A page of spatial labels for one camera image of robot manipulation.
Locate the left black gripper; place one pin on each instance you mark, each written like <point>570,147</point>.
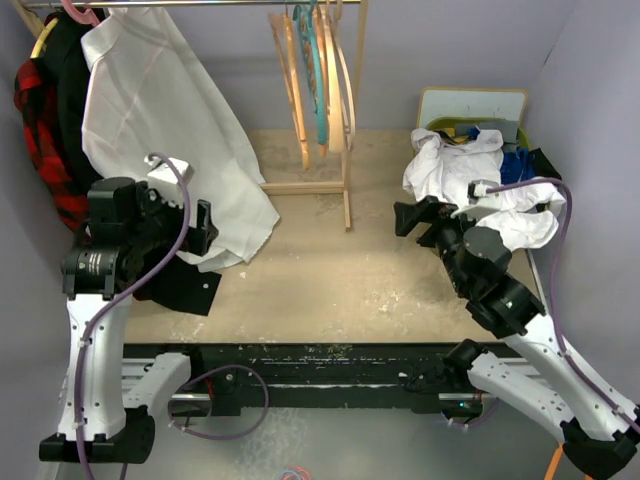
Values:
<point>150,198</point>

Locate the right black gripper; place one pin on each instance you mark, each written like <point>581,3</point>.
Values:
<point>407,215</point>

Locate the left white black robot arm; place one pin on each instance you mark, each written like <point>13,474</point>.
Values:
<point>128,243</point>

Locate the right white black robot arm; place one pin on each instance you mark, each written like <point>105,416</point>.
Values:
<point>597,426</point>

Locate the hanging black shirt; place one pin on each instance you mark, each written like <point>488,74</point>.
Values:
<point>179,286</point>

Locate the wooden hanger middle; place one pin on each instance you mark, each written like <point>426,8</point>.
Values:
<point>327,34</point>

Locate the wooden hanger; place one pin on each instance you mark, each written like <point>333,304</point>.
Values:
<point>327,34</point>
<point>347,93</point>
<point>282,31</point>

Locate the blue shirt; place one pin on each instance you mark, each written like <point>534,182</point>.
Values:
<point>514,168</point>

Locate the red black plaid shirt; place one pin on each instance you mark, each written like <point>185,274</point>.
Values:
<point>35,97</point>

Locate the hanging white shirt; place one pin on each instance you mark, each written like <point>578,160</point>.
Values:
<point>148,92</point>

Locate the wooden hanger rightmost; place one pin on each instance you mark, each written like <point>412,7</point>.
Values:
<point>347,93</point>

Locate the wooden hanger leftmost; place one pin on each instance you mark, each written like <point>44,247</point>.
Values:
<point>282,31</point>

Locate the teal hanger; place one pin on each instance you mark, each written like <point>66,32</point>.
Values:
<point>303,17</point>

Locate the pink hanger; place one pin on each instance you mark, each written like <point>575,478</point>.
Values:
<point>83,15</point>

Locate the yellow hanger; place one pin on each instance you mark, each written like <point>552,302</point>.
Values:
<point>39,45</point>

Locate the orange hanger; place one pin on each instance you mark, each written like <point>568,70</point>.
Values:
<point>554,463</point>

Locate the yellow black cloth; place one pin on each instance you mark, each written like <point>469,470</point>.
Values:
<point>449,136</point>

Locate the olive green laundry basket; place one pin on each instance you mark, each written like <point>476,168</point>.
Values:
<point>446,122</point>

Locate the grey cloth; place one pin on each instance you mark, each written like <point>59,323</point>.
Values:
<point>507,128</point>

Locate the black cloth in basket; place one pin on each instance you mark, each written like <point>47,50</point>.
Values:
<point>541,166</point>

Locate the wooden clothes rack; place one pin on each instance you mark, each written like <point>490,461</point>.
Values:
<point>342,187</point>

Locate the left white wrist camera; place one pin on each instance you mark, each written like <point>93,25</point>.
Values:
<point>164,178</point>

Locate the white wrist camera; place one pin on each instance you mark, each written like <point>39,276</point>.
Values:
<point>480,202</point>
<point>164,178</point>

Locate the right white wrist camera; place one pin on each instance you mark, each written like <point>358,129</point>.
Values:
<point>480,202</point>

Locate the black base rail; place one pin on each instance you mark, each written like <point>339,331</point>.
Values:
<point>231,377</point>

